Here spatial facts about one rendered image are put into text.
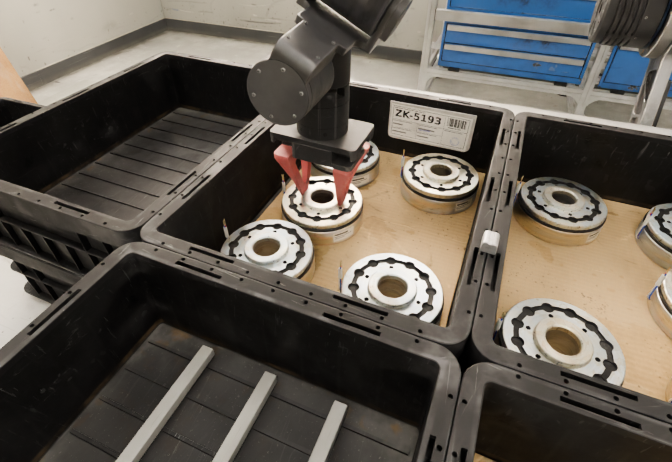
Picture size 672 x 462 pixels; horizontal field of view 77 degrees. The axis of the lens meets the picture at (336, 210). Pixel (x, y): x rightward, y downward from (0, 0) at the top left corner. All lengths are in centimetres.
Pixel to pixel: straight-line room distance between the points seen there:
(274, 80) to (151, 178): 36
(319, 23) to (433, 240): 29
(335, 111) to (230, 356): 26
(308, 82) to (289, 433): 29
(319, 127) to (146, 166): 35
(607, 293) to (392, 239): 24
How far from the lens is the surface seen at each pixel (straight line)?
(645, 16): 139
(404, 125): 66
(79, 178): 73
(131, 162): 73
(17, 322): 74
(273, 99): 37
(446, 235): 54
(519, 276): 52
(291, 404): 40
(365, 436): 39
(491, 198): 45
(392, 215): 56
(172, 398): 41
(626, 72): 253
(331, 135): 45
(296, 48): 35
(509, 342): 42
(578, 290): 54
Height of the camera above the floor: 119
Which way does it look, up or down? 40 degrees down
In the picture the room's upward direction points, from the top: straight up
